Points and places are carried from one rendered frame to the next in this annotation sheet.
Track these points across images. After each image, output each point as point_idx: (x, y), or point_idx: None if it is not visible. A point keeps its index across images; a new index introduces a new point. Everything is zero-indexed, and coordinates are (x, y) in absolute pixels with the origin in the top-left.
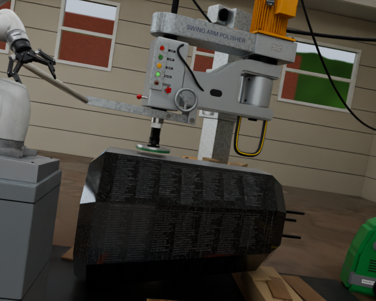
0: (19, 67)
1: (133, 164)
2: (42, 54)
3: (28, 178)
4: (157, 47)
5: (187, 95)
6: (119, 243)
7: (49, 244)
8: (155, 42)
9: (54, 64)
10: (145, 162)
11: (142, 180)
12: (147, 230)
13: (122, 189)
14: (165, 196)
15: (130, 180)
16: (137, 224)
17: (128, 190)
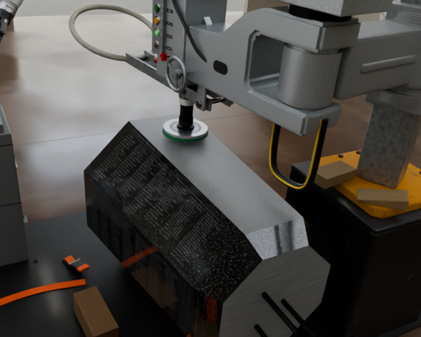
0: None
1: (132, 144)
2: (1, 24)
3: None
4: None
5: (190, 67)
6: (97, 220)
7: (7, 191)
8: None
9: (2, 35)
10: (142, 145)
11: (124, 165)
12: (108, 220)
13: (104, 168)
14: (122, 193)
15: (116, 160)
16: (102, 210)
17: (107, 171)
